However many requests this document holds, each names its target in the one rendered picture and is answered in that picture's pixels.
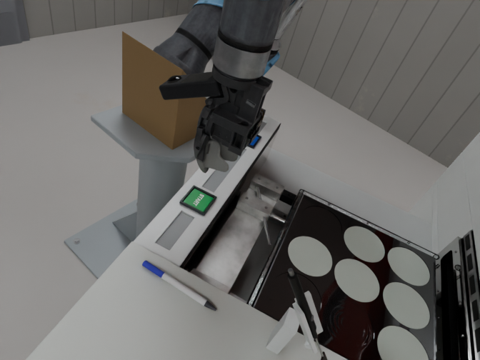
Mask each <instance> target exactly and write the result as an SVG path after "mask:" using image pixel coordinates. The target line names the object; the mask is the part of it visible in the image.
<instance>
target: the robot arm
mask: <svg viewBox="0 0 480 360"><path fill-rule="evenodd" d="M306 1H307V0H198V2H197V3H195V4H194V5H193V9H192V10H191V11H190V12H189V14H188V15H187V16H186V18H185V19H184V20H183V22H182V23H181V25H180V26H179V27H178V29H177V30H176V31H175V33H174V34H173V35H172V36H171V37H169V38H168V39H167V40H166V41H164V42H163V43H161V44H160V45H159V46H156V47H155V48H154V50H153V51H155V52H156V53H157V54H159V55H160V56H162V57H164V58H165V59H167V60H168V61H170V62H171V63H173V64H175V65H176V66H178V67H179V68H181V69H183V71H184V72H185V73H186V75H181V76H178V75H176V76H172V77H170V78H169V79H168V80H167V81H166V82H164V83H163V84H162V85H160V86H159V90H160V92H161V95H162V97H163V99H164V100H169V99H188V98H199V97H208V96H209V98H207V99H206V100H205V103H206V106H205V107H204V108H203V109H202V111H201V113H200V117H199V120H198V124H197V129H196V136H195V139H194V156H195V158H196V161H197V164H198V165H199V168H200V169H201V171H202V172H204V173H206V172H207V171H208V170H209V168H210V169H215V170H218V171H222V172H226V171H228V170H229V165H228V164H227V162H226V161H236V160H237V158H238V155H239V156H241V154H242V151H243V150H244V149H245V148H246V147H247V146H248V145H249V144H251V142H252V141H253V140H254V139H255V138H256V137H257V135H258V132H259V129H260V126H261V123H262V120H263V117H264V114H265V111H266V110H265V109H263V108H262V106H263V103H264V99H265V96H266V93H267V92H268V91H269V90H270V89H271V85H272V83H273V81H272V80H271V79H268V78H266V77H264V75H265V74H266V72H267V71H268V70H269V69H270V68H271V67H272V66H273V65H274V64H275V63H276V62H277V61H278V59H279V57H280V54H279V52H278V50H279V49H280V48H281V42H280V38H281V36H282V35H283V34H284V32H285V31H286V30H287V28H288V27H289V25H290V24H291V22H292V21H293V20H294V18H295V17H296V15H297V14H298V13H299V12H300V10H301V8H302V7H303V5H304V4H305V3H306ZM211 57H213V63H214V64H213V68H212V72H205V73H204V70H205V68H206V65H207V63H208V62H209V60H210V59H211ZM225 160H226V161H225Z"/></svg>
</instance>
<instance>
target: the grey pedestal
mask: <svg viewBox="0 0 480 360"><path fill-rule="evenodd" d="M91 121H92V122H94V123H95V124H96V125H97V126H98V127H99V128H100V129H101V130H103V131H104V132H105V133H106V134H108V135H109V136H110V137H111V138H112V139H113V140H114V141H115V142H116V143H118V144H119V145H120V146H121V147H123V148H124V149H125V150H126V151H127V152H129V153H130V154H131V155H132V156H133V157H134V158H135V159H139V187H138V199H136V200H134V201H133V202H131V203H129V204H127V205H126V206H124V207H122V208H120V209H118V210H117V211H115V212H113V213H112V214H109V215H108V216H106V217H104V218H103V219H101V220H99V221H97V222H96V223H94V224H92V225H91V226H88V227H87V228H85V229H83V230H82V231H80V232H78V233H76V234H74V235H73V236H71V237H69V238H67V239H66V240H64V243H65V244H66V245H67V246H68V247H69V248H70V249H71V250H72V251H73V252H74V253H75V254H76V256H77V257H78V258H79V259H80V260H81V261H82V262H83V264H84V265H85V266H86V267H87V268H88V269H89V270H90V272H91V273H92V274H93V275H94V276H95V277H96V278H97V279H98V278H99V277H100V276H101V275H102V274H103V273H104V272H105V271H106V270H107V269H108V268H109V266H110V265H111V264H112V263H113V262H114V261H115V260H116V258H117V257H118V256H119V255H120V254H121V253H122V251H123V250H124V249H125V248H126V247H127V246H128V245H129V244H130V243H131V242H132V241H134V240H135V239H136V238H137V236H138V235H139V234H140V233H141V232H142V231H143V230H144V229H145V228H146V227H147V226H148V225H149V223H150V222H151V221H152V220H153V219H154V218H155V216H156V215H157V214H158V213H159V212H160V211H161V210H162V209H163V208H164V207H165V206H166V205H167V203H168V202H169V201H170V200H171V199H172V198H173V197H174V195H175V194H176V193H177V192H178V191H179V189H180V188H181V187H182V186H183V185H184V179H185V176H186V168H187V164H188V163H190V162H192V161H194V160H195V159H196V158H195V156H194V139H195V138H194V139H192V140H190V141H188V142H186V143H185V144H182V145H181V146H178V147H177V148H175V149H173V150H172V149H170V148H169V147H168V146H167V145H165V144H164V143H162V142H161V141H159V140H158V139H157V138H156V137H155V136H153V135H152V134H150V133H149V132H148V131H147V130H145V129H144V128H142V127H141V126H139V125H138V124H137V123H136V122H135V121H133V120H132V119H130V118H129V117H128V116H127V115H125V114H124V113H122V105H121V106H117V107H114V108H112V109H109V110H106V111H103V112H100V113H97V114H94V115H91Z"/></svg>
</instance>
